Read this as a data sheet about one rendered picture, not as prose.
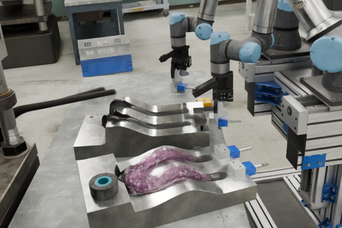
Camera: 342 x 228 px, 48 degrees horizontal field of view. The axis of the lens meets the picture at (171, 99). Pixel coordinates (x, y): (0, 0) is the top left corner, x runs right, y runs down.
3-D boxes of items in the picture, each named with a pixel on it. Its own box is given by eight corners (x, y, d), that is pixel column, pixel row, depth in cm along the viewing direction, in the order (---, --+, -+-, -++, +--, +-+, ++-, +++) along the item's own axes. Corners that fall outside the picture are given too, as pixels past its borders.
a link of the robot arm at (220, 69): (209, 64, 145) (210, 57, 152) (210, 76, 147) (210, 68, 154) (230, 64, 144) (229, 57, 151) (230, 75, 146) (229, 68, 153)
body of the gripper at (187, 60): (186, 72, 186) (184, 48, 181) (170, 70, 190) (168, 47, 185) (192, 66, 193) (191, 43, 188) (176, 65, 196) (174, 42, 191)
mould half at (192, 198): (220, 156, 140) (220, 130, 135) (256, 199, 117) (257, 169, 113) (82, 189, 127) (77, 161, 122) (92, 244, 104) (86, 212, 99)
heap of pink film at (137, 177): (193, 154, 131) (192, 134, 128) (215, 183, 116) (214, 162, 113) (118, 171, 125) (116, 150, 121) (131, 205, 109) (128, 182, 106)
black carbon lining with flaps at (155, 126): (189, 112, 158) (188, 91, 154) (192, 132, 143) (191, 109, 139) (105, 117, 158) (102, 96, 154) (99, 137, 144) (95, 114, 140)
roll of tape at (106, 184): (124, 187, 108) (123, 176, 107) (107, 203, 102) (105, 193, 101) (102, 179, 112) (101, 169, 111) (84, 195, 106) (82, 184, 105)
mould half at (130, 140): (202, 120, 166) (202, 91, 161) (209, 152, 143) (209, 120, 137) (88, 126, 167) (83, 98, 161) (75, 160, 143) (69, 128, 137)
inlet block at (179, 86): (198, 91, 195) (197, 81, 193) (194, 95, 191) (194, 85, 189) (174, 88, 200) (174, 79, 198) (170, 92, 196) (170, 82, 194)
